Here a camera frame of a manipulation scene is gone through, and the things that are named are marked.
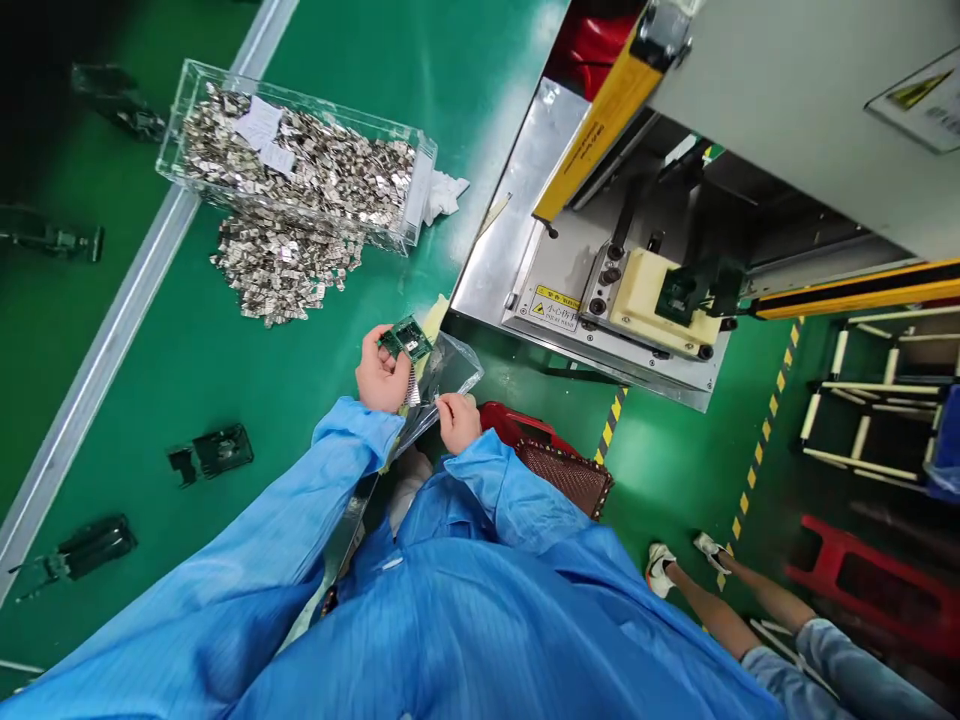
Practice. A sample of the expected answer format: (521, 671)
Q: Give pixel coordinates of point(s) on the clear acrylic box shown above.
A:
(292, 161)

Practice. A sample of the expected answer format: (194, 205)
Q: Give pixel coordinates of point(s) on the green board in fixture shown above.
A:
(682, 296)

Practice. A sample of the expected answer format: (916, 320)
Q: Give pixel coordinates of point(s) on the blue plastic bin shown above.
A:
(945, 476)

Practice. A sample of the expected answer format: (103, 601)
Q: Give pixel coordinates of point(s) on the person's left hand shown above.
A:
(379, 379)

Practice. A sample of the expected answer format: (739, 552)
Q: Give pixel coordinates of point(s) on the grey press machine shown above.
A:
(750, 150)

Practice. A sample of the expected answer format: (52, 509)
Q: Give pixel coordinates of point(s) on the red plastic stool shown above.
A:
(874, 592)
(510, 429)

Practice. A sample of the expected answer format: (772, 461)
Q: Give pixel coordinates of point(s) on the cream fixture block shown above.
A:
(645, 300)

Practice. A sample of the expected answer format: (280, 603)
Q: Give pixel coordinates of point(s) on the black conveyor fixture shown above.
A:
(212, 454)
(79, 553)
(52, 236)
(120, 99)

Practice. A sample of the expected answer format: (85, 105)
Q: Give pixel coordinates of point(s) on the crumpled white paper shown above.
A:
(444, 191)

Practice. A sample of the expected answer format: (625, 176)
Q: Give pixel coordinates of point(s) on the yellow light curtain bar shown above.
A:
(600, 127)
(855, 289)

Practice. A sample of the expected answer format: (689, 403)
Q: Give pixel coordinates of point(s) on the aluminium conveyor rail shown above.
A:
(120, 300)

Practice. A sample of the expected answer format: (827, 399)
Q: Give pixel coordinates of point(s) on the green circuit board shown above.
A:
(407, 341)

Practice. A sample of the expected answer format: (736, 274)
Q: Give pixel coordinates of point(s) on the person's right hand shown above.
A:
(459, 426)

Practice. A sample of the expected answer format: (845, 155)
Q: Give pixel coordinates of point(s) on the clear plastic bag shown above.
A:
(442, 375)

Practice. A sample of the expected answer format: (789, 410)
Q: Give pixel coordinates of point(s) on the red plastic object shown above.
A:
(581, 41)

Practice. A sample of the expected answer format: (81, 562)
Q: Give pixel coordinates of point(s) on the person's right fingers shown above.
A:
(448, 406)

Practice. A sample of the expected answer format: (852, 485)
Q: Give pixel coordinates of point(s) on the loose pile of metal shields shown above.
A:
(285, 270)

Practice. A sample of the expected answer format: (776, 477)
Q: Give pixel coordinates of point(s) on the person's body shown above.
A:
(487, 637)

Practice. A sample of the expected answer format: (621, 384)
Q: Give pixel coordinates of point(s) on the white pipe rack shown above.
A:
(874, 405)

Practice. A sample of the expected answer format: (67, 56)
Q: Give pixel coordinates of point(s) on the white sneaker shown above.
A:
(712, 550)
(660, 570)

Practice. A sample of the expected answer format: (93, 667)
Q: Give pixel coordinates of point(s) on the white paper slip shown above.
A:
(264, 129)

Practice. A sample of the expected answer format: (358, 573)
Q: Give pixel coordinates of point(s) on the heap of metal clips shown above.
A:
(315, 161)

